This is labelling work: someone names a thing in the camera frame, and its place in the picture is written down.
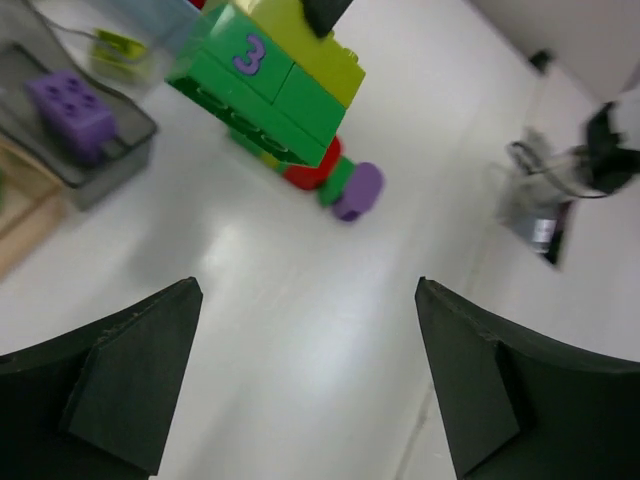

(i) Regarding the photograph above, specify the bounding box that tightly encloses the clear plastic bin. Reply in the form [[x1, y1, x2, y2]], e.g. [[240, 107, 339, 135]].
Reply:
[[33, 0, 200, 100]]

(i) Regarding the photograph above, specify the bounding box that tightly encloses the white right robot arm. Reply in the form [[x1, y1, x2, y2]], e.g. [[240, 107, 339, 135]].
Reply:
[[302, 1, 639, 199]]

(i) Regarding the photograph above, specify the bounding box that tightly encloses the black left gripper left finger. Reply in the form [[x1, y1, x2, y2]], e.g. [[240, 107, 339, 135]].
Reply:
[[1, 277, 203, 479]]

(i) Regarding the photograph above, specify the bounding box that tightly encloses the orange translucent bin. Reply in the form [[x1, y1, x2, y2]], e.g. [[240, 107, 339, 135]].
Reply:
[[1, 136, 67, 277]]

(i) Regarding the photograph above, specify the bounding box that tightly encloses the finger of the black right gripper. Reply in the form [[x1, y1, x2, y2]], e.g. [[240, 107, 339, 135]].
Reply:
[[302, 0, 353, 38]]

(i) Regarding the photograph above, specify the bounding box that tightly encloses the red green lego stack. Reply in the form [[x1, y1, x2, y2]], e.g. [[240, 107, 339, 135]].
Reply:
[[227, 127, 359, 208]]

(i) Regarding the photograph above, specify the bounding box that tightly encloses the lime lego brick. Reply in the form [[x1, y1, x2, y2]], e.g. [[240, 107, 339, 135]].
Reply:
[[89, 29, 151, 84]]

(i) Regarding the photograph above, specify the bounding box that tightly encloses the green lime purple lego block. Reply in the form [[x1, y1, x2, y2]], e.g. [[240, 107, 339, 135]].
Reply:
[[166, 1, 365, 167]]

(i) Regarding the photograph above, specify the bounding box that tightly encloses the purple rounded lego brick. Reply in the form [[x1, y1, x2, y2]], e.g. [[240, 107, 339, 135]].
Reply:
[[332, 162, 385, 222]]

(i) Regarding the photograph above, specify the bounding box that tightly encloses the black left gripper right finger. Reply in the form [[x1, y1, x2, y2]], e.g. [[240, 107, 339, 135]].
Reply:
[[415, 278, 639, 479]]

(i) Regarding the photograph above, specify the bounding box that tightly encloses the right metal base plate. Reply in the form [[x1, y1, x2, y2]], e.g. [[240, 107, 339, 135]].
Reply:
[[494, 159, 581, 266]]

